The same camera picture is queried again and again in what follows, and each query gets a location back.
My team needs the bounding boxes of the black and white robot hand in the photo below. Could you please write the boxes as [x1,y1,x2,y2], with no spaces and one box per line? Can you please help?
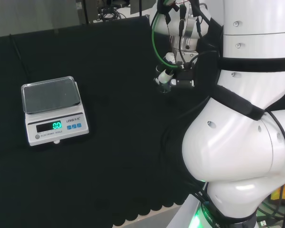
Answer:
[153,50,198,94]

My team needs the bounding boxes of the small clear glass beaker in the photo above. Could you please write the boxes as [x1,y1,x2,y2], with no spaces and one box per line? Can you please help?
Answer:
[157,82,172,94]

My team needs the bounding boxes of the black bench cloth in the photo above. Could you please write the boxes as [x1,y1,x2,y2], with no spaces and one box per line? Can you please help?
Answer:
[0,14,220,228]

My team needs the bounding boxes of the white electronic balance steel pan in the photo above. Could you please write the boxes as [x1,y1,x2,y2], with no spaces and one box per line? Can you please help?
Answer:
[20,76,90,147]

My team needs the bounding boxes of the green cable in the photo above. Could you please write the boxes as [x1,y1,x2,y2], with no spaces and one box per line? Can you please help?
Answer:
[151,11,179,69]

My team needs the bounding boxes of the black balance power cable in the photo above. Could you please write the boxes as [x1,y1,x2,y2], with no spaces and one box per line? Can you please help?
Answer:
[9,33,31,84]

